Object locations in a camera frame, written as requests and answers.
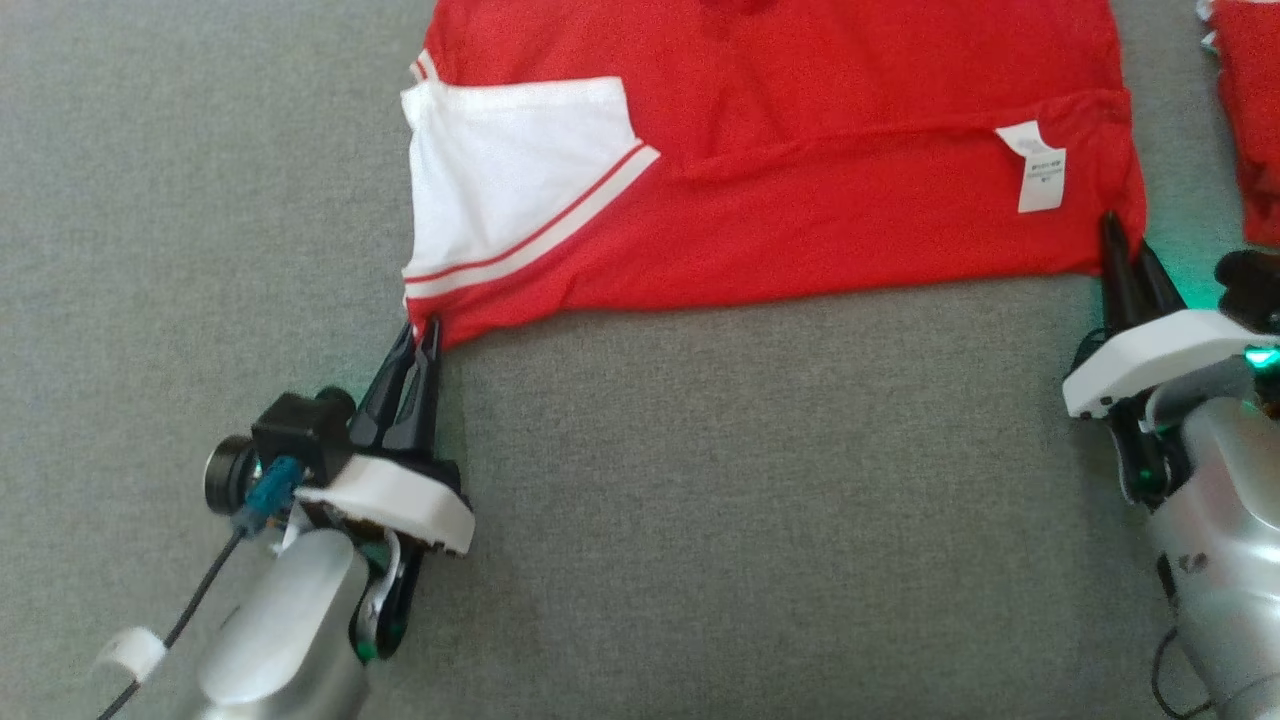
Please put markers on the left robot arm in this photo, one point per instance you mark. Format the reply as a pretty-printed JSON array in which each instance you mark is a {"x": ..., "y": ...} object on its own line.
[{"x": 280, "y": 620}]

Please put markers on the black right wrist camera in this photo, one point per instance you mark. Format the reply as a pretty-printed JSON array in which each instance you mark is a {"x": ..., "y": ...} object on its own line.
[{"x": 1255, "y": 285}]

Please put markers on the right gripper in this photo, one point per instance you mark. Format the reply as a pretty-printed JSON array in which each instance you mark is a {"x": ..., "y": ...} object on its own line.
[{"x": 1150, "y": 355}]

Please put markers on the red and white shirt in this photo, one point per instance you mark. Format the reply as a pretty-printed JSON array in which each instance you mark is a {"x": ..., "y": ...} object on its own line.
[{"x": 800, "y": 200}]

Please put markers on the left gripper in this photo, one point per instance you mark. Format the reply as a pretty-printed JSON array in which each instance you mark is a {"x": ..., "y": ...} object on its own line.
[{"x": 400, "y": 495}]

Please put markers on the large grey sofa seat cushion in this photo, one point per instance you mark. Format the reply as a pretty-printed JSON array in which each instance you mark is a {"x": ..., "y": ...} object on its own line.
[{"x": 700, "y": 500}]

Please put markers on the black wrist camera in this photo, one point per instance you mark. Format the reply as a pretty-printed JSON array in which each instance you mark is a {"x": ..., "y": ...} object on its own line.
[
  {"x": 295, "y": 430},
  {"x": 1255, "y": 285}
]

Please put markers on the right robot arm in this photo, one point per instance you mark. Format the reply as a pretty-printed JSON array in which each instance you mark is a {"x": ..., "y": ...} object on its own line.
[{"x": 1220, "y": 520}]

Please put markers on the red garment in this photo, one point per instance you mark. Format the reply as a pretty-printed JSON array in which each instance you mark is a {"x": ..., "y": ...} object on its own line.
[{"x": 1255, "y": 120}]

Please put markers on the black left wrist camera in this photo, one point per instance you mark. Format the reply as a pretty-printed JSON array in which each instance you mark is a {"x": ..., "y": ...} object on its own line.
[{"x": 295, "y": 430}]

